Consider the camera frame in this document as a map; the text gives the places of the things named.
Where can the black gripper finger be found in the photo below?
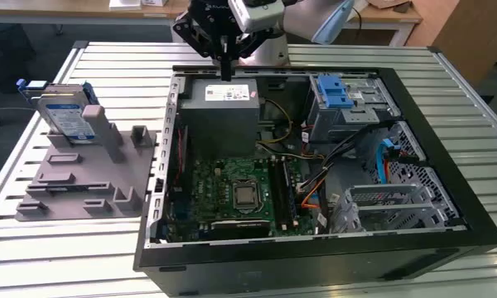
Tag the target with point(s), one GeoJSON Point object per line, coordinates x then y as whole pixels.
{"type": "Point", "coordinates": [248, 43]}
{"type": "Point", "coordinates": [191, 34]}

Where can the hard disk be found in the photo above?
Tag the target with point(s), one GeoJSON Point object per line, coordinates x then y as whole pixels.
{"type": "Point", "coordinates": [66, 121]}

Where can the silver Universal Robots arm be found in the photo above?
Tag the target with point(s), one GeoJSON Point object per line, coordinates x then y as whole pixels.
{"type": "Point", "coordinates": [303, 21]}

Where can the small white box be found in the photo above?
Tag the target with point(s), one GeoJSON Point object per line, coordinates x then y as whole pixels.
{"type": "Point", "coordinates": [155, 2]}

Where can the white cardboard box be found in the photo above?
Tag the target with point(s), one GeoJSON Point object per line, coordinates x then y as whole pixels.
{"type": "Point", "coordinates": [124, 4]}

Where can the blue plastic drive latch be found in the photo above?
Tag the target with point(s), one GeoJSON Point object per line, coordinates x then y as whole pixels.
{"type": "Point", "coordinates": [334, 93]}

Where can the grey power supply unit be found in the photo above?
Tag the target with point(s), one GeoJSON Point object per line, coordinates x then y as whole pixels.
{"type": "Point", "coordinates": [219, 130]}

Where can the grey metal drive cage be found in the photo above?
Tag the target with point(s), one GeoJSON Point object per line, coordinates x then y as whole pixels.
{"type": "Point", "coordinates": [335, 124]}

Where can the brown cardboard piece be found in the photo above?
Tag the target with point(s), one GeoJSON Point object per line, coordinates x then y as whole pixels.
{"type": "Point", "coordinates": [382, 3]}

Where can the black bin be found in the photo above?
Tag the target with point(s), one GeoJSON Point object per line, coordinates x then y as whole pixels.
{"type": "Point", "coordinates": [8, 62]}

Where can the green motherboard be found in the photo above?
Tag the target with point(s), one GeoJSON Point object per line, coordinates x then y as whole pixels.
{"type": "Point", "coordinates": [215, 186]}

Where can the black RAM slot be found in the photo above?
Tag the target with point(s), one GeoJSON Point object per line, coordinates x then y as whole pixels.
{"type": "Point", "coordinates": [280, 192]}
{"type": "Point", "coordinates": [287, 192]}
{"type": "Point", "coordinates": [275, 192]}

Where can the silver CPU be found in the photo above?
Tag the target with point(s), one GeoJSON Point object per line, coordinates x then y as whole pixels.
{"type": "Point", "coordinates": [244, 195]}

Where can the grey parts rack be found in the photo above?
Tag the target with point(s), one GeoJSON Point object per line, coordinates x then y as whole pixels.
{"type": "Point", "coordinates": [99, 174]}

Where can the black graphics card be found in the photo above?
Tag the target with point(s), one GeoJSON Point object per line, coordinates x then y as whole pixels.
{"type": "Point", "coordinates": [240, 229]}

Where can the black PC case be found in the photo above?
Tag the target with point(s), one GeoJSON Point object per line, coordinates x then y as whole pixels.
{"type": "Point", "coordinates": [274, 264]}

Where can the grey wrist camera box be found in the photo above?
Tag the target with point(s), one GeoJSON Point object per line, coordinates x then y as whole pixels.
{"type": "Point", "coordinates": [256, 15]}

